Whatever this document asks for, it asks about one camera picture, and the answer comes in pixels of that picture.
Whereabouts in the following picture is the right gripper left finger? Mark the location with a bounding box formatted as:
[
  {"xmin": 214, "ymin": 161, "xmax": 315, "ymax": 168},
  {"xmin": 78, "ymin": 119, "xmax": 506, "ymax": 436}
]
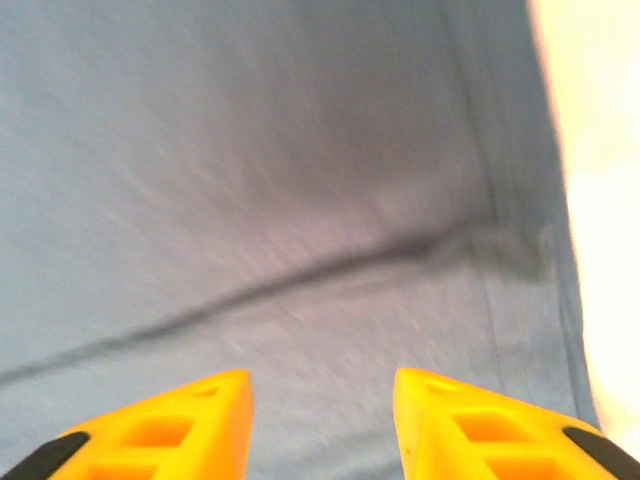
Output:
[{"xmin": 0, "ymin": 368, "xmax": 254, "ymax": 480}]

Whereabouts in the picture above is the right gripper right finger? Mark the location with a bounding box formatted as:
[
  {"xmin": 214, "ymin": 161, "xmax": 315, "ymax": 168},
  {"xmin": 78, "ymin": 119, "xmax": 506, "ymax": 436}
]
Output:
[{"xmin": 392, "ymin": 367, "xmax": 640, "ymax": 480}]

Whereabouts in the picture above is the blue t-shirt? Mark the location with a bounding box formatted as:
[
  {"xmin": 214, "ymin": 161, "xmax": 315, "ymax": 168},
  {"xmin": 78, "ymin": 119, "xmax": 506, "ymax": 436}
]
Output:
[{"xmin": 0, "ymin": 0, "xmax": 604, "ymax": 480}]

